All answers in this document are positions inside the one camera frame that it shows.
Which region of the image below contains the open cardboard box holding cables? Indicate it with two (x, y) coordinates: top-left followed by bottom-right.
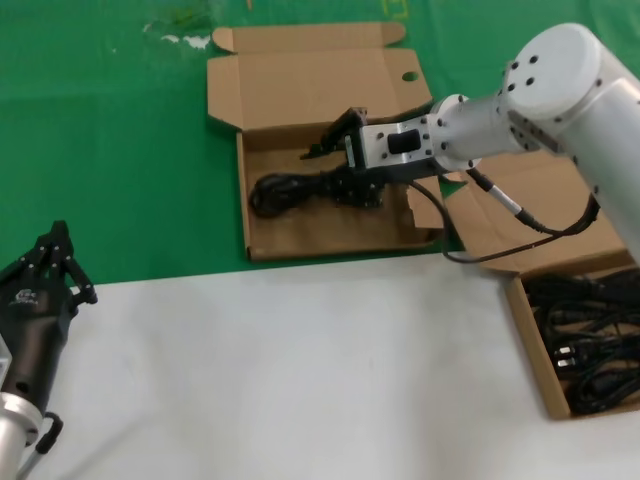
(438, 149), (640, 422)

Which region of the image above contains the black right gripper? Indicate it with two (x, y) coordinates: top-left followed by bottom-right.
(298, 105), (442, 209)

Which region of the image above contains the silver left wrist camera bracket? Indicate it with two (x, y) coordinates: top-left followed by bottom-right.
(0, 339), (13, 389)

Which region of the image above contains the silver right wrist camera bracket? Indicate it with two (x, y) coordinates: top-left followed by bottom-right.
(343, 115), (439, 177)

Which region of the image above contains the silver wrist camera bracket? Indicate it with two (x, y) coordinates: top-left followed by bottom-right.
(0, 339), (13, 389)
(343, 115), (439, 177)

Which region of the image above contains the black power cable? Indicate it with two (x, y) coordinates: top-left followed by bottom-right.
(547, 309), (640, 415)
(249, 168), (347, 219)

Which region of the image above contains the green table mat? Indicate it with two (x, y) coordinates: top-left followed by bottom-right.
(0, 0), (640, 289)

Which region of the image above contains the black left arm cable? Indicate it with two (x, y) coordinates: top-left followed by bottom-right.
(14, 410), (65, 480)

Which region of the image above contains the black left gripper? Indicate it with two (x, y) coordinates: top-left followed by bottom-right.
(0, 220), (99, 407)

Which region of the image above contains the open cardboard box with holes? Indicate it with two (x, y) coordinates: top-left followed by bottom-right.
(205, 22), (449, 264)

